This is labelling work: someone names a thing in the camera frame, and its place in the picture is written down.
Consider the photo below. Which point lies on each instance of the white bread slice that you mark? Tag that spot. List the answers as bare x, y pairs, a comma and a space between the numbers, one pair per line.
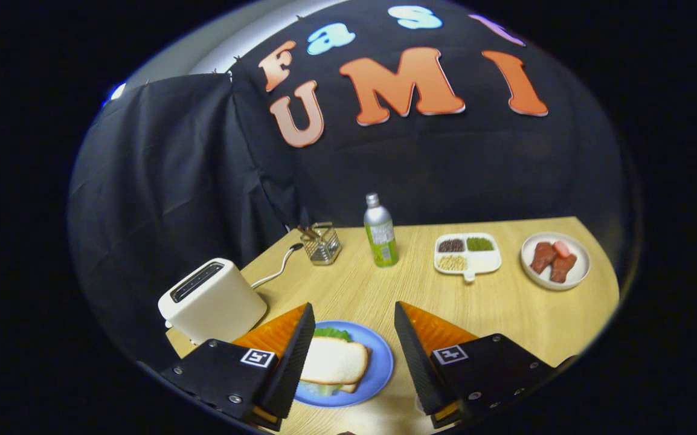
351, 387

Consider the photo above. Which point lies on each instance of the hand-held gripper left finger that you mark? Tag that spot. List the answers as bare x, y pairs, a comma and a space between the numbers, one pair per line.
291, 368

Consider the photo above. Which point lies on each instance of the pile of yellow beans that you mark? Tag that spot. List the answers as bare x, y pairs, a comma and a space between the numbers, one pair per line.
452, 262

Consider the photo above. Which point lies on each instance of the toasted bread slice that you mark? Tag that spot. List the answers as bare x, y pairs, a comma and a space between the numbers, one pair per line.
333, 360

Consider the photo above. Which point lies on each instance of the white divided dish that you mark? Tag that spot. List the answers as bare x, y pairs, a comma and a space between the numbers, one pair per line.
484, 261

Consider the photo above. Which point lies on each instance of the red sausage piece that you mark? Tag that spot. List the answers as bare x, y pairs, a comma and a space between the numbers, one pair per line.
562, 249

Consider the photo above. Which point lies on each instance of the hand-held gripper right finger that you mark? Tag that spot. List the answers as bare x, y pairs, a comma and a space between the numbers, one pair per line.
418, 362

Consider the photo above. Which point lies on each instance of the green label metal bottle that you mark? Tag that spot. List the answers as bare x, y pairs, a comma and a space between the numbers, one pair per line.
380, 238

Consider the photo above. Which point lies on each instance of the white round plate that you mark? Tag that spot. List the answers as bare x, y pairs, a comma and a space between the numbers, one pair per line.
581, 269

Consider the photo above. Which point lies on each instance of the white toaster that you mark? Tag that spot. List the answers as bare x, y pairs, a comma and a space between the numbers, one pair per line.
221, 311

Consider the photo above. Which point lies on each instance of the green lettuce leaf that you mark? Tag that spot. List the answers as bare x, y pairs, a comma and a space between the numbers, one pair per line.
331, 333

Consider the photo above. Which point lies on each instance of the pile of brown beans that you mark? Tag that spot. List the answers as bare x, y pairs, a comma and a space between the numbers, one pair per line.
451, 245

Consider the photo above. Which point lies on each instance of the pile of green beans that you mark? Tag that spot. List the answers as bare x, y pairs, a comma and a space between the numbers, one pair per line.
480, 244

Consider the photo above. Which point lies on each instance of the black backdrop cloth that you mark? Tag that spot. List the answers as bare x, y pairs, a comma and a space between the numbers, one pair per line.
173, 181

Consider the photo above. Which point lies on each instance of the brown meat piece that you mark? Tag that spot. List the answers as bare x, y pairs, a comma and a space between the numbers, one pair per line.
563, 269
542, 257

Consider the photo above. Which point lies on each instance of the blue plate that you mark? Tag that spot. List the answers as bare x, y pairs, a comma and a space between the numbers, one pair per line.
380, 362

